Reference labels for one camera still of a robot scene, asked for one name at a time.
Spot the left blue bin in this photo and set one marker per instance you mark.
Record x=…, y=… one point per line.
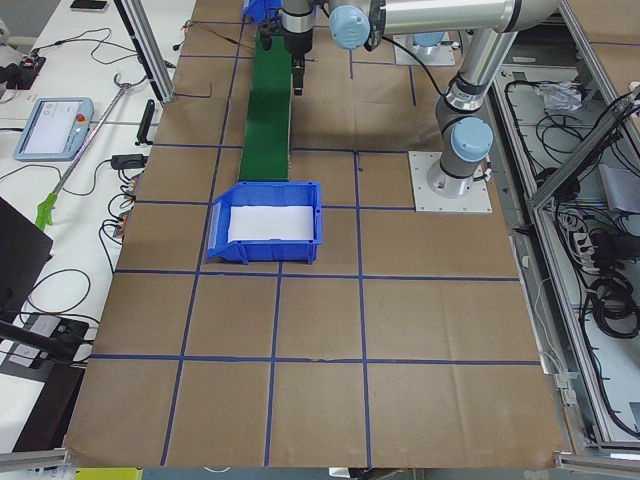
x=263, y=193

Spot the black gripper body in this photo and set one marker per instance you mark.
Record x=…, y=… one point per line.
x=297, y=44

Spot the green handled reach grabber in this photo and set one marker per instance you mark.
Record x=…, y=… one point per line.
x=45, y=208

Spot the left white foam pad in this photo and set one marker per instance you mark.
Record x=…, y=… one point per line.
x=265, y=223

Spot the right blue bin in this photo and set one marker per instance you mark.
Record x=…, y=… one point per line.
x=258, y=10

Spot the teach pendant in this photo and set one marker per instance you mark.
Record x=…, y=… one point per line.
x=55, y=130

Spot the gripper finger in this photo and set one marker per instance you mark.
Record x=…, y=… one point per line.
x=266, y=40
x=297, y=71

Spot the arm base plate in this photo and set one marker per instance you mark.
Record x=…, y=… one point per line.
x=435, y=192
x=425, y=50

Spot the blue bin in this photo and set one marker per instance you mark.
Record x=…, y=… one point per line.
x=263, y=193
x=258, y=10

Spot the green conveyor belt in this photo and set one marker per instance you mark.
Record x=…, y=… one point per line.
x=265, y=154

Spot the aluminium frame post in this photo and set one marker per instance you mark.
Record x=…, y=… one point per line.
x=137, y=25

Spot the black power adapter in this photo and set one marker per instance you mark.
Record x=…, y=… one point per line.
x=128, y=161

